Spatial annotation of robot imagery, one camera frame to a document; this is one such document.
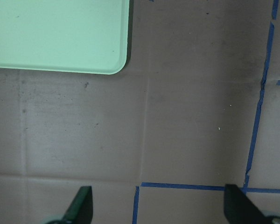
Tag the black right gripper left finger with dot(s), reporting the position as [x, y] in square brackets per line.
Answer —
[80, 210]

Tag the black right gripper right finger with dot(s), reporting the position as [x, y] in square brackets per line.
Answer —
[239, 209]

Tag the brown paper table cover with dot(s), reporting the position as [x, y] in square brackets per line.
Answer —
[196, 106]

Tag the mint green tray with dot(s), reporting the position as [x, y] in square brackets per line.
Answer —
[84, 36]

